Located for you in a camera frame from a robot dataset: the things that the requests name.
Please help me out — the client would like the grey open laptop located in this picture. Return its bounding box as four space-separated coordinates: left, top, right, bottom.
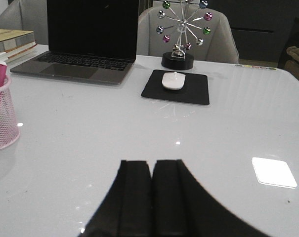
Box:
11 0 139 85

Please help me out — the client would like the top yellow book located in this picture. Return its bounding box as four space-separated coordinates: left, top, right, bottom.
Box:
0 29 36 52

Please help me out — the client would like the beige cushioned seat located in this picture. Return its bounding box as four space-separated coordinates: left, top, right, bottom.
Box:
285 46 299 81

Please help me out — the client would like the black mouse pad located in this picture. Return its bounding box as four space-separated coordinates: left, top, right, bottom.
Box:
141 70 210 105

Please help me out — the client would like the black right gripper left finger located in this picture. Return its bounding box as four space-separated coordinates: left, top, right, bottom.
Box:
79 160 152 237

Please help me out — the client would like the middle white book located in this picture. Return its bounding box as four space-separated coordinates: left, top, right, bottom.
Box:
0 41 37 58

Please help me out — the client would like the grey armchair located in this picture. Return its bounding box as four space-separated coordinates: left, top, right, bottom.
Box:
0 0 48 45
137 2 239 64

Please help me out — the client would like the ferris wheel desk toy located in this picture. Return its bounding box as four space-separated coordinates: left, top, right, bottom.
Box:
156 0 213 70

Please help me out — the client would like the left grey armchair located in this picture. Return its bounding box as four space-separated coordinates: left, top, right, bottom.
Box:
0 0 48 45

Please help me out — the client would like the white computer mouse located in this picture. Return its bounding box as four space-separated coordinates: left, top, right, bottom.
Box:
162 72 186 90

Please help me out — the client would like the pink mesh pen holder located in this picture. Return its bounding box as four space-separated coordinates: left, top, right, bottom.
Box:
0 75 20 150

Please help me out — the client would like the right grey armchair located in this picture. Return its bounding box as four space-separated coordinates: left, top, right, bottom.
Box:
137 2 239 64

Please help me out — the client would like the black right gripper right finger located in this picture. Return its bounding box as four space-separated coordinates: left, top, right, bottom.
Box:
152 159 266 237

